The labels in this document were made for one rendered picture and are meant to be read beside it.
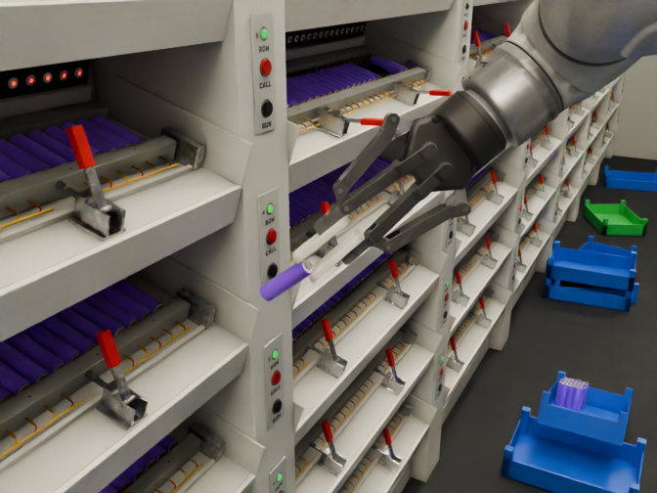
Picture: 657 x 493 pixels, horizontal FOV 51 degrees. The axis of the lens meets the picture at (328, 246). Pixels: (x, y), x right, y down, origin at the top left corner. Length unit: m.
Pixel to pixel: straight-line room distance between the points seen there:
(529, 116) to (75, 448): 0.51
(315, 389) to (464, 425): 0.95
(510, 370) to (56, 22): 1.88
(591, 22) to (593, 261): 2.33
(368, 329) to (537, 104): 0.64
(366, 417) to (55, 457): 0.76
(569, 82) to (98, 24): 0.41
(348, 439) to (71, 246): 0.79
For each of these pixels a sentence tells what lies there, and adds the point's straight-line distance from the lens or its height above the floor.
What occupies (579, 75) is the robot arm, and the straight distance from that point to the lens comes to 0.67.
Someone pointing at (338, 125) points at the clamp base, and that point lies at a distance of 0.94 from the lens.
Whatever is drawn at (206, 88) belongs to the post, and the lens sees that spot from 0.74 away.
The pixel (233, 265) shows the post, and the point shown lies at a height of 0.84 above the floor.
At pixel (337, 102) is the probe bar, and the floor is 0.97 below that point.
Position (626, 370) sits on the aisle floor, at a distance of 2.34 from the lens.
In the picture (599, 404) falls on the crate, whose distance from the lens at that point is 2.11.
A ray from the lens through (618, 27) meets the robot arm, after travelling 0.56.
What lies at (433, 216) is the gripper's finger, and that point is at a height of 0.91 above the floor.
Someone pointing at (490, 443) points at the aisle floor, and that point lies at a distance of 1.90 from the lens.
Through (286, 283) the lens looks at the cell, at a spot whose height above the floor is 0.85.
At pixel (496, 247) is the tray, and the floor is 0.37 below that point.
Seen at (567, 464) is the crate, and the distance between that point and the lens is 1.88.
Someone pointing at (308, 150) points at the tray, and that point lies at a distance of 0.87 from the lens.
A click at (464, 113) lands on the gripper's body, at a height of 1.02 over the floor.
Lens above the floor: 1.14
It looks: 22 degrees down
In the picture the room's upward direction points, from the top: straight up
